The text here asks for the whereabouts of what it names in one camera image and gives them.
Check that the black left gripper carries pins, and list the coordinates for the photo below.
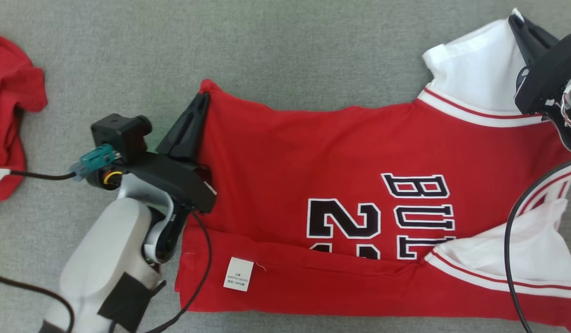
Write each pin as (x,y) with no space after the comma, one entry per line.
(174,180)

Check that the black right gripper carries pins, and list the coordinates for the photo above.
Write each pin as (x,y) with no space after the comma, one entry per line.
(549,78)

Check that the red basketball jersey white sleeves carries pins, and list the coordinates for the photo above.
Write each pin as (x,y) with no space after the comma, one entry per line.
(313,152)

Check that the red shorts white stripe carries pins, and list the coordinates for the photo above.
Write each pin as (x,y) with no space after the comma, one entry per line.
(12,83)

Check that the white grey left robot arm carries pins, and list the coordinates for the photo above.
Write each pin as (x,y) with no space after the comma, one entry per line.
(105,249)

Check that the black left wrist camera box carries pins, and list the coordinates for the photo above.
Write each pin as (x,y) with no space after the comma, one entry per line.
(119,134)

